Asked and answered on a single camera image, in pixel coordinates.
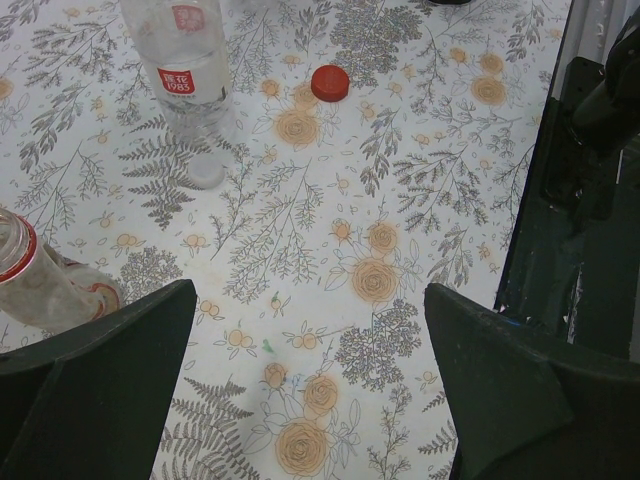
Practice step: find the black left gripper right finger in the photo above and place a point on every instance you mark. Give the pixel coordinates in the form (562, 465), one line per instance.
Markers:
(526, 405)

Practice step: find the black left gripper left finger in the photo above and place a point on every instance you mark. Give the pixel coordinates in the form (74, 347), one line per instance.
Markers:
(91, 403)

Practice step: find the small glass bottle red rim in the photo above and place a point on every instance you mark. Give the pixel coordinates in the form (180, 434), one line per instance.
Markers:
(46, 290)

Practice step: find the white translucent bottle cap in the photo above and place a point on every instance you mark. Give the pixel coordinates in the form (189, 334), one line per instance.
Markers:
(205, 171)

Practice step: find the clear plastic bottle red label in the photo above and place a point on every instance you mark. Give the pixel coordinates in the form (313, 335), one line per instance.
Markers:
(182, 47)

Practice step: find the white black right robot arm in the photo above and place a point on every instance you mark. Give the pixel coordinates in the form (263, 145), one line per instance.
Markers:
(607, 119)

